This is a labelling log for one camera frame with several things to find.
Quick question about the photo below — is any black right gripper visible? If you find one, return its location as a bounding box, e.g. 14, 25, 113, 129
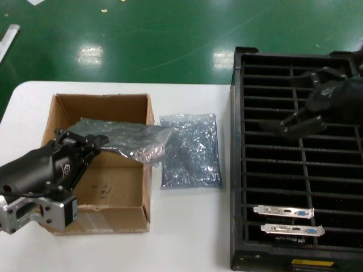
279, 66, 363, 138

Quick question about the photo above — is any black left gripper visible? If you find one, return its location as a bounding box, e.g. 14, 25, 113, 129
0, 128, 111, 197

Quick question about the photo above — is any grey antistatic bag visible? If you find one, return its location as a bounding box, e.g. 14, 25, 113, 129
158, 112, 223, 190
67, 117, 175, 168

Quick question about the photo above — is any graphics card with metal bracket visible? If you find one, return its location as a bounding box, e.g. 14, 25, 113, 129
260, 223, 326, 244
252, 205, 315, 219

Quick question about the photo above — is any open brown cardboard box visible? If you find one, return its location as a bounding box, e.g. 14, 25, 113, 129
36, 92, 155, 235

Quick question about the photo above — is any black slotted plastic container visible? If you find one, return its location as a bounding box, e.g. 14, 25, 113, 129
229, 46, 363, 272

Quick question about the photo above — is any empty grey antistatic bag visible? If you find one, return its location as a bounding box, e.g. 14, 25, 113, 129
158, 112, 223, 190

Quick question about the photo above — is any white metal pole stand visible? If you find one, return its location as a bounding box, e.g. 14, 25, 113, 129
0, 24, 21, 65

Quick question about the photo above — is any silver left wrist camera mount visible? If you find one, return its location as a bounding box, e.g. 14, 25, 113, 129
0, 189, 79, 236

